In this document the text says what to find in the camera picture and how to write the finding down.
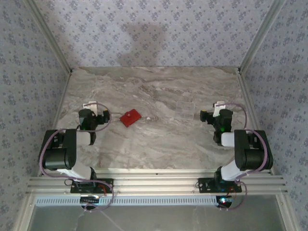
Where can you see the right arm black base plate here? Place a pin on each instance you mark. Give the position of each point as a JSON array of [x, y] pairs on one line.
[[204, 185]]

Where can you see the circuit board with lights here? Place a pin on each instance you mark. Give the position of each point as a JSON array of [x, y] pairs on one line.
[[225, 201]]

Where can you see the black circuit board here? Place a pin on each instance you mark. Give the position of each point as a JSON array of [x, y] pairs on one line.
[[90, 199]]

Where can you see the red card holder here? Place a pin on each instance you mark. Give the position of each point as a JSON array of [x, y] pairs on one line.
[[131, 118]]

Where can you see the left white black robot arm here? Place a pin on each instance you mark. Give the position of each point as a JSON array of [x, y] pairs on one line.
[[60, 149]]

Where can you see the aluminium rail beam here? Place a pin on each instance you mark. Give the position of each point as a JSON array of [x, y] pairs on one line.
[[156, 183]]

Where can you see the aluminium table side rail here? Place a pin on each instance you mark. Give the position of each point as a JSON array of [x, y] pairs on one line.
[[57, 118], [251, 103]]

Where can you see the aluminium frame post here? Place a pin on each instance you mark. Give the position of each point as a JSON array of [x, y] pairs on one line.
[[261, 33], [49, 33]]

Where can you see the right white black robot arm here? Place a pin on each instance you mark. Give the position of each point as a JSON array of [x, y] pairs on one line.
[[250, 149]]

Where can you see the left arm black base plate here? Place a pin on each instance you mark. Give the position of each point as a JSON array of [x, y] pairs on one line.
[[106, 186]]

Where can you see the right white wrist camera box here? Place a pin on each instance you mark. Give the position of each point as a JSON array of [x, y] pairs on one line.
[[219, 108]]

